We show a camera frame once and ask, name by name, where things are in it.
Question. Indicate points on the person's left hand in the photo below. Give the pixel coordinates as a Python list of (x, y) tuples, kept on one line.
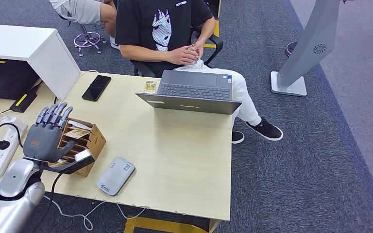
[(200, 48)]

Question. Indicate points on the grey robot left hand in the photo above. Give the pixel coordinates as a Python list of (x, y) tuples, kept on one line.
[(43, 143)]

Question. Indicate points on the person's right hand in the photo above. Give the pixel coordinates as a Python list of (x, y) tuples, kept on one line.
[(183, 56)]

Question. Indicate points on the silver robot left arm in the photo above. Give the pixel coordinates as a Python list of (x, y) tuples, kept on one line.
[(12, 193)]

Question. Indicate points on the person's left forearm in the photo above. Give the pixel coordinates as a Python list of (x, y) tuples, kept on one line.
[(207, 30)]

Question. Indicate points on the person's right forearm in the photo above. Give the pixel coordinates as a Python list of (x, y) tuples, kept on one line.
[(144, 54)]

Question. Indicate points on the person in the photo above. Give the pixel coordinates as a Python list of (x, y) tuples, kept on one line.
[(80, 11), (160, 29)]

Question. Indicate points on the white card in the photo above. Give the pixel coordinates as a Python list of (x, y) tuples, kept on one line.
[(80, 125)]

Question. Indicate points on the yellow printed card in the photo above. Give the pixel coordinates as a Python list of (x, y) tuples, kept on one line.
[(149, 87)]

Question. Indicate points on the wooden card organizer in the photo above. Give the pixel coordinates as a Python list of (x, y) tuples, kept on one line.
[(94, 143)]

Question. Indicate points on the grey open laptop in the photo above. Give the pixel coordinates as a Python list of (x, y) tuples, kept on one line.
[(191, 91)]

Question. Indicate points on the white power strip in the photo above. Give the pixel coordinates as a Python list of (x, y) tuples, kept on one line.
[(1, 159)]

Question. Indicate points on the black adapter with yellow label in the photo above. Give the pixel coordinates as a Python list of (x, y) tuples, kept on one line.
[(22, 101)]

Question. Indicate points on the black smartphone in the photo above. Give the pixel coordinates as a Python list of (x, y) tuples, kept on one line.
[(96, 88)]

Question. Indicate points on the stool with chrome base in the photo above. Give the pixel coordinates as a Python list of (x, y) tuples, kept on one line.
[(86, 40)]

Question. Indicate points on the white cabinet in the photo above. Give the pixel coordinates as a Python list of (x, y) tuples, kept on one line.
[(19, 40)]

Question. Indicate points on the grey kiosk stand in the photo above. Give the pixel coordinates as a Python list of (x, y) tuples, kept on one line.
[(312, 48)]

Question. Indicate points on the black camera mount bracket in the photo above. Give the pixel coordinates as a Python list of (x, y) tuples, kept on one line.
[(67, 167)]

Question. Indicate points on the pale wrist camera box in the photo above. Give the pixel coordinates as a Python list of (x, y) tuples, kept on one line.
[(83, 155)]

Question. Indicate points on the yellow desk frame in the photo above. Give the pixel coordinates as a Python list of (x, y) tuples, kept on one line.
[(160, 226)]

